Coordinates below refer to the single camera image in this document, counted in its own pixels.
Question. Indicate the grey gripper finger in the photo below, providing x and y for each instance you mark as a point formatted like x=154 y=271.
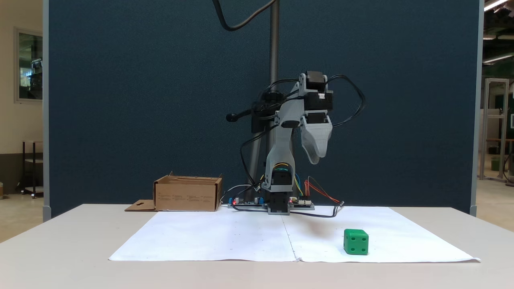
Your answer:
x=306 y=140
x=319 y=138

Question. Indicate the green dice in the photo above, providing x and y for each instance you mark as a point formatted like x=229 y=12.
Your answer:
x=356 y=242

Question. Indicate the grey black Koch robot arm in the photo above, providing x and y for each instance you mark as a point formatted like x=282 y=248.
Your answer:
x=283 y=148

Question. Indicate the green bin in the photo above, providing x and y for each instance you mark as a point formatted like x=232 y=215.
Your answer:
x=495 y=163

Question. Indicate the controller circuit board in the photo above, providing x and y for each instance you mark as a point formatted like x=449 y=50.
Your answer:
x=303 y=205

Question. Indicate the blue power circuit board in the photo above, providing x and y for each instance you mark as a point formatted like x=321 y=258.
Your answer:
x=247 y=202

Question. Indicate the white paper sheet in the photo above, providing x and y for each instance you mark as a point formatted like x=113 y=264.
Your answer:
x=209 y=237
x=381 y=237

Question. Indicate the brown cardboard box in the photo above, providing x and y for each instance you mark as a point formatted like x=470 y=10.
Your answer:
x=186 y=196

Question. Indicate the ceiling light strip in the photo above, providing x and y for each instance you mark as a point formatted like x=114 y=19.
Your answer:
x=494 y=5
x=498 y=58

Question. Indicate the dark blue partition panel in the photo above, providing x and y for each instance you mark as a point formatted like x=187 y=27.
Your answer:
x=120 y=100

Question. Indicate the black shelf cart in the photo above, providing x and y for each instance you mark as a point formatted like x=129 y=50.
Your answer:
x=33 y=168

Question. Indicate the grey black camera stand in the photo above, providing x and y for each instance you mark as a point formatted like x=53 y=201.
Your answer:
x=274 y=40

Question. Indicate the aluminium frame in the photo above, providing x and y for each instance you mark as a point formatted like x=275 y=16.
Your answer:
x=496 y=80

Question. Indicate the framed wall window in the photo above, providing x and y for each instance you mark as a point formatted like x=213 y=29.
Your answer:
x=30 y=64

